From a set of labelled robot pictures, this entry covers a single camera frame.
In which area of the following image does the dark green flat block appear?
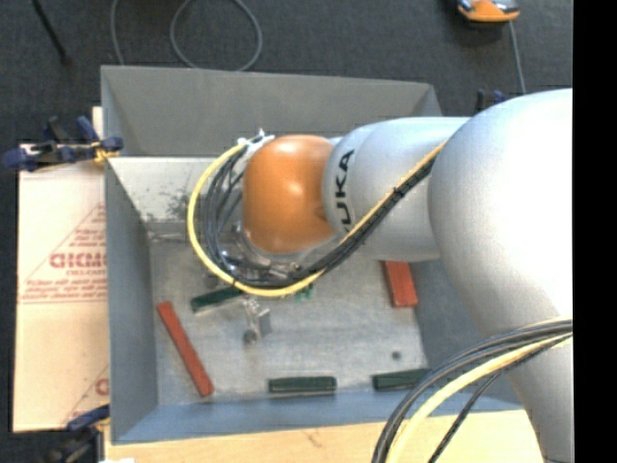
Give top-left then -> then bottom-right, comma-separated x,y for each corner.
267,375 -> 338,396
189,284 -> 245,314
371,368 -> 432,392

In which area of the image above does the grey metal bin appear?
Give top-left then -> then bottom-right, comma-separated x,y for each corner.
99,65 -> 527,446

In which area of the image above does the long red-brown flat block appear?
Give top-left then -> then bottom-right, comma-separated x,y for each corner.
155,300 -> 216,399

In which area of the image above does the short red-brown flat block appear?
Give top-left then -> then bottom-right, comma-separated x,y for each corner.
381,259 -> 420,310

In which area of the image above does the brown cardboard board, red print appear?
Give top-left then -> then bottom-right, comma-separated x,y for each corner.
11,160 -> 112,434

